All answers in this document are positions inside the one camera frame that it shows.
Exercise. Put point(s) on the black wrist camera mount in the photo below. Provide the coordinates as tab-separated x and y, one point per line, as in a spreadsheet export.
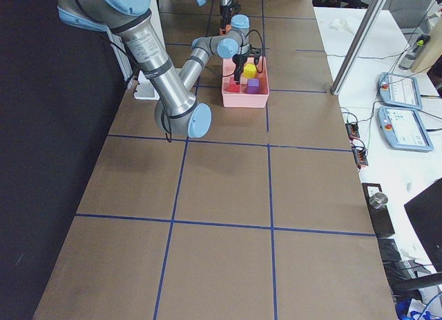
255	53

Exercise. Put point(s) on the yellow foam block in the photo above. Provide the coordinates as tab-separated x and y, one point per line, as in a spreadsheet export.
249	71

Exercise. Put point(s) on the orange terminal block strip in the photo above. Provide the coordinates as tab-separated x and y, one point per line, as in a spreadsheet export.
358	147

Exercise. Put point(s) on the upper teach pendant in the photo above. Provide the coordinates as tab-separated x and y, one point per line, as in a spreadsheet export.
399	90

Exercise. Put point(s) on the steel cup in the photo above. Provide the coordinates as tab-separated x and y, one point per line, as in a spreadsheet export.
378	200

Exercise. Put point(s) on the teach pendant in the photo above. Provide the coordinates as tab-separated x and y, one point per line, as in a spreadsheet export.
403	129
399	90

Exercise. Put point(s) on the white pedestal post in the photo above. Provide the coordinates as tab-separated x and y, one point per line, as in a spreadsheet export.
144	89

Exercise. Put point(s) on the pink plastic bin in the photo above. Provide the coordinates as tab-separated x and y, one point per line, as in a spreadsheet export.
242	99

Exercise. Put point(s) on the lower teach pendant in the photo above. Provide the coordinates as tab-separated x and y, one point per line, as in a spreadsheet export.
403	129

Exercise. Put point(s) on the red foam block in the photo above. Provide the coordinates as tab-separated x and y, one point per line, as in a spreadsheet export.
233	88

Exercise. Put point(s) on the aluminium frame post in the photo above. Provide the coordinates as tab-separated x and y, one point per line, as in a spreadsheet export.
370	17

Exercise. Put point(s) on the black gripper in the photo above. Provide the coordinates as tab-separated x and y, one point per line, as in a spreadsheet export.
238	61
226	13

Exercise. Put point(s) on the purple foam block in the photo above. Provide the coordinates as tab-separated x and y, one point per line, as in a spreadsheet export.
253	86

